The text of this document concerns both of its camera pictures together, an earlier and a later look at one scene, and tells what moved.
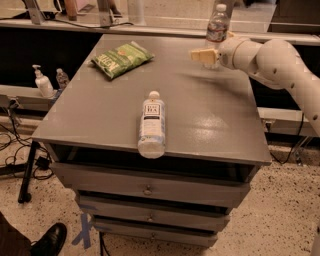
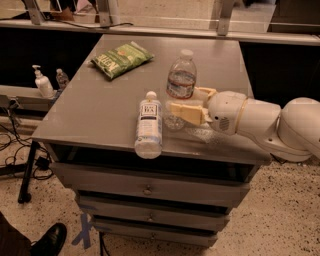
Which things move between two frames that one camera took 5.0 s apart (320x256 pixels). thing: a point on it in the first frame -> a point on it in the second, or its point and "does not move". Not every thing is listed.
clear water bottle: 217,31 -> 181,87
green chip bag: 122,58 does not move
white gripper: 227,53 -> 225,110
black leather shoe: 50,241 does not move
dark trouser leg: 12,241 does not move
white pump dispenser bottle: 43,83 does not move
